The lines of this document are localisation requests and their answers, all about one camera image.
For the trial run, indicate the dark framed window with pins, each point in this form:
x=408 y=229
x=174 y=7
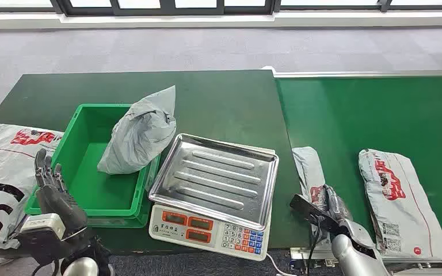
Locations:
x=167 y=7

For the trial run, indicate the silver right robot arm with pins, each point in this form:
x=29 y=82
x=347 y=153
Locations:
x=352 y=259

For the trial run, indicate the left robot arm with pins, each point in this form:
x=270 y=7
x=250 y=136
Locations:
x=82 y=266

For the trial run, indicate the large white printed sack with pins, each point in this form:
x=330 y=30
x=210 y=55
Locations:
x=0 y=163

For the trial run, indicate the silver conveyor frame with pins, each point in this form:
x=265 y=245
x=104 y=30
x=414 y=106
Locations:
x=358 y=73

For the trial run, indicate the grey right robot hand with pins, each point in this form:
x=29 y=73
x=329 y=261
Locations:
x=314 y=211

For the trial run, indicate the green conveyor belt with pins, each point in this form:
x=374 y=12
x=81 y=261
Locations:
x=358 y=114

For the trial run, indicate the large grey red-print package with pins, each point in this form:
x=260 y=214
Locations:
x=400 y=213

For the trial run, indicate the white electronic scale body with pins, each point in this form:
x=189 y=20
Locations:
x=209 y=243

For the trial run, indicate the white window sill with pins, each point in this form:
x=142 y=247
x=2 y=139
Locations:
x=205 y=21

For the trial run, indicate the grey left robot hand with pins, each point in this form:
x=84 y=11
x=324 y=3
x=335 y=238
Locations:
x=59 y=205

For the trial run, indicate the plain grey mailer package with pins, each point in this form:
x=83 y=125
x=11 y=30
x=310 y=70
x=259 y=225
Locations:
x=141 y=137

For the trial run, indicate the stainless steel scale tray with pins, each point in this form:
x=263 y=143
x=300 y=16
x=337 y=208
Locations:
x=213 y=179

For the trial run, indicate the small grey red-print package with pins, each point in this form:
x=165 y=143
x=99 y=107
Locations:
x=308 y=167

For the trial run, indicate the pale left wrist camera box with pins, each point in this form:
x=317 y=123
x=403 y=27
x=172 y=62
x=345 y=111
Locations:
x=43 y=224

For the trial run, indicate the green plastic crate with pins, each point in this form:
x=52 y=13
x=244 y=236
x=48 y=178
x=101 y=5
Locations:
x=91 y=183

